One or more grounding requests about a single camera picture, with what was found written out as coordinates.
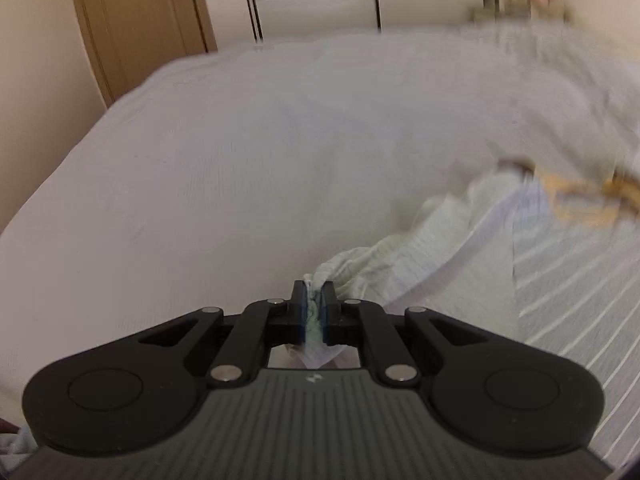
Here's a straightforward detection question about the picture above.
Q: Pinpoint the pale green striped shirt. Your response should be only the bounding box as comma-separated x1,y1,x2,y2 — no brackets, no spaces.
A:
299,156,640,466

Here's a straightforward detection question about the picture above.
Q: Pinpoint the white bed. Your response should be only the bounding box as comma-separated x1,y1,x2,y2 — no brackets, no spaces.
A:
0,19,640,466

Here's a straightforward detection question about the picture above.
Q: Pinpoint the brown wooden door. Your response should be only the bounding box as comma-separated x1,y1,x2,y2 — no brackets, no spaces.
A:
67,0,219,109

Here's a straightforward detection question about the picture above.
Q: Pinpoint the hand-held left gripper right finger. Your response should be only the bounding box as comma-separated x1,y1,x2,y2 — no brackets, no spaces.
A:
324,281,489,387

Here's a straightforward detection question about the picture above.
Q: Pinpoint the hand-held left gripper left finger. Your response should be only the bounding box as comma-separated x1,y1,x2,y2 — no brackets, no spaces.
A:
137,280,307,388

